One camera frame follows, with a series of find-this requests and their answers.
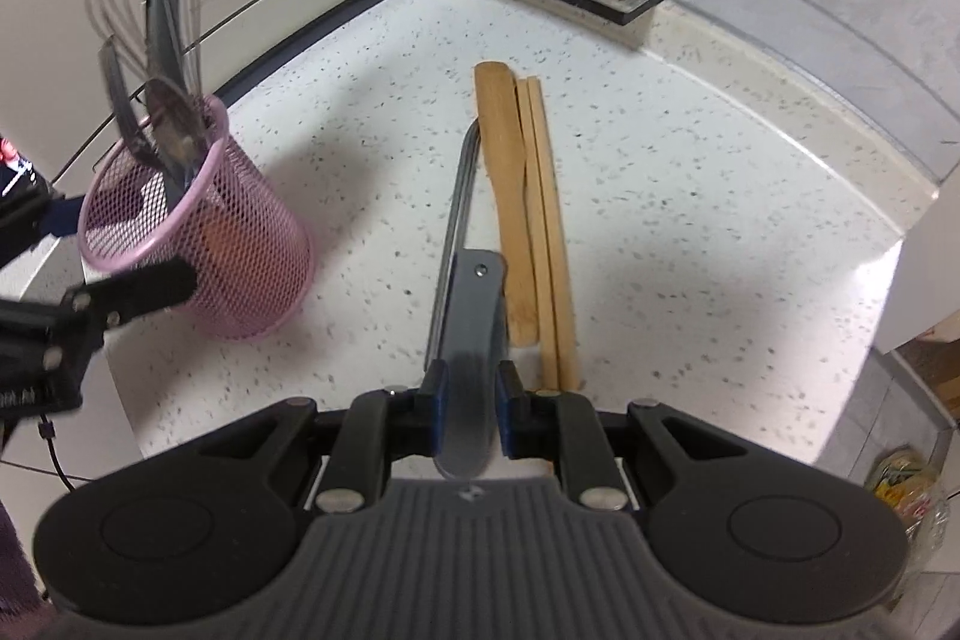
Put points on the white cabinet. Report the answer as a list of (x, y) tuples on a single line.
[(930, 265)]

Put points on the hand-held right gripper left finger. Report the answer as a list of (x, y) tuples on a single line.
[(440, 411)]

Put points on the grey peeler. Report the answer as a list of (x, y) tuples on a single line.
[(163, 25)]

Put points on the clear plastic snack bag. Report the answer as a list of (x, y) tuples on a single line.
[(904, 490)]

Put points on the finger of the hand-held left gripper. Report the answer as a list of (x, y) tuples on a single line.
[(64, 216), (150, 289)]

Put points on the wooden spatula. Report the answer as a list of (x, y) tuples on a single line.
[(504, 197)]

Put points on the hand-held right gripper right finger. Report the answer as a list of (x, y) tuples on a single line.
[(508, 411)]

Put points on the pink mesh utensil holder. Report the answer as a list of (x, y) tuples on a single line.
[(247, 265)]

